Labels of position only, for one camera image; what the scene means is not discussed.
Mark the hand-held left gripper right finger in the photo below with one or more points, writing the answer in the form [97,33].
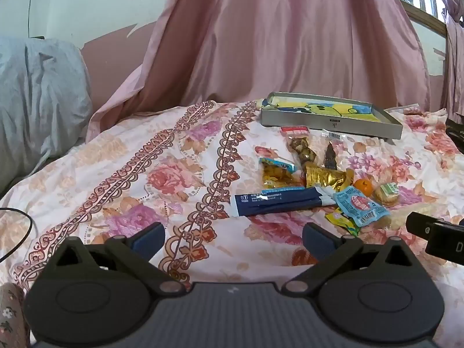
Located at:
[318,238]

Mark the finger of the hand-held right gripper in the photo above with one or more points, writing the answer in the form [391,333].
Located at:
[417,223]

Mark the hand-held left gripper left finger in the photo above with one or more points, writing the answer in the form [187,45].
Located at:
[149,237]

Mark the small yellow-green packet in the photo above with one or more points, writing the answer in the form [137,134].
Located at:
[342,221]

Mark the round pastry with green label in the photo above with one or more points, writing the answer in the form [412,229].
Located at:
[386,195]

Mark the light blue snack packet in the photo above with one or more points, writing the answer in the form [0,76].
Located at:
[357,203]

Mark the gold foil snack packet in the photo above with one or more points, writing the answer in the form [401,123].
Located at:
[322,179]

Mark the orange tangerine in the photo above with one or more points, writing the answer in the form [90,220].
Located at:
[363,187]

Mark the yellow and blue snack packet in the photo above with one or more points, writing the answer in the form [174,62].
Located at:
[275,177]

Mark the clear dark jerky packet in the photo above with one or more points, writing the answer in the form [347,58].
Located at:
[330,157]

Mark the red label meatball packet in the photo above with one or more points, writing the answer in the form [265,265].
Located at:
[302,150]

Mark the grey shallow box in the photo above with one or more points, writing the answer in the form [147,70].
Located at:
[308,121]

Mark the floral bed sheet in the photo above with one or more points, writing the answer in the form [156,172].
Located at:
[127,174]

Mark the clear plastic wrapper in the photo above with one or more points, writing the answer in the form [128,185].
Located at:
[404,108]

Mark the person's floral trousers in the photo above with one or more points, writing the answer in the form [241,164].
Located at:
[9,315]

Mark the narrow pink curtain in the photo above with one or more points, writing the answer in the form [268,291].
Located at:
[455,61]

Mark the grey duvet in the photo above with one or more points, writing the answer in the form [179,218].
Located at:
[36,98]

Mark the large pink curtain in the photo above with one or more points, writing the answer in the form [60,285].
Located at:
[272,43]

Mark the wooden frame window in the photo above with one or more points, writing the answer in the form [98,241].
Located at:
[422,16]

